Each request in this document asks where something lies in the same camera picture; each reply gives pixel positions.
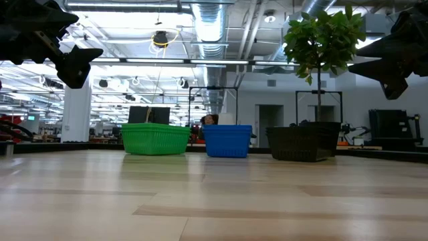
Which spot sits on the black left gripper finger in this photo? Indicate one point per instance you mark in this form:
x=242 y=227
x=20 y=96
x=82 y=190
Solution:
x=77 y=68
x=57 y=16

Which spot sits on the long ceiling light strip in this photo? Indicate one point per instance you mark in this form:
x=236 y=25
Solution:
x=150 y=61

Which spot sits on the black metal frame stand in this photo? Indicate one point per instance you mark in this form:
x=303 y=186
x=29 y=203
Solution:
x=331 y=91
x=214 y=88

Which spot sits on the white building pillar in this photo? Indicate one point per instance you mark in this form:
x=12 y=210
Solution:
x=77 y=110

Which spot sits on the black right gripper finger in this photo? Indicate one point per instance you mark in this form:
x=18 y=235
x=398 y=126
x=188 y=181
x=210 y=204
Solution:
x=391 y=48
x=394 y=75

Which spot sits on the red and black machine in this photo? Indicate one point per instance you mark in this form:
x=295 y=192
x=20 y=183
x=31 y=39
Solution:
x=10 y=120

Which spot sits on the green leafy indoor tree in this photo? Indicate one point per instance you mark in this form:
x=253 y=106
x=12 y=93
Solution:
x=322 y=37

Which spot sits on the silver ceiling air duct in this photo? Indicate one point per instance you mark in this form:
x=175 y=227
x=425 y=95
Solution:
x=209 y=26

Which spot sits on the large green plastic basket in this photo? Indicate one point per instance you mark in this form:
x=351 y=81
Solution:
x=154 y=142

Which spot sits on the green lit sign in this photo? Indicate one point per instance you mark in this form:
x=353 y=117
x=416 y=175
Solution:
x=31 y=118

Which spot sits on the grey doorway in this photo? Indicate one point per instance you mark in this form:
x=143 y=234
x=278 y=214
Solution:
x=271 y=125

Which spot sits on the white monitor back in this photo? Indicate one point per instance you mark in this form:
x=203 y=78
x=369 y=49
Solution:
x=226 y=118

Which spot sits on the black equipment rack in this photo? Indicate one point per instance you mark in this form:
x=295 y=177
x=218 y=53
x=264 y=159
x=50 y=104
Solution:
x=389 y=124

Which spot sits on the large black plastic basket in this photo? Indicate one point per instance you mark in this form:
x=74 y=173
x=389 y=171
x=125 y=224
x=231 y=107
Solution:
x=294 y=145

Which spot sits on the black computer monitor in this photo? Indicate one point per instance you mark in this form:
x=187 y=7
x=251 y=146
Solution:
x=137 y=115

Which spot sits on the large blue plastic basket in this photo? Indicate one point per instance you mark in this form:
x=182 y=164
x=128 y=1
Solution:
x=227 y=142

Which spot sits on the background black robot arm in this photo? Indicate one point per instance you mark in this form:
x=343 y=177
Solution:
x=354 y=129

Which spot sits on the person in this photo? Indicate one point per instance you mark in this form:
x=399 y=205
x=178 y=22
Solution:
x=209 y=119

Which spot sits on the grey wall vent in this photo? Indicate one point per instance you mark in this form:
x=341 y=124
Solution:
x=271 y=83

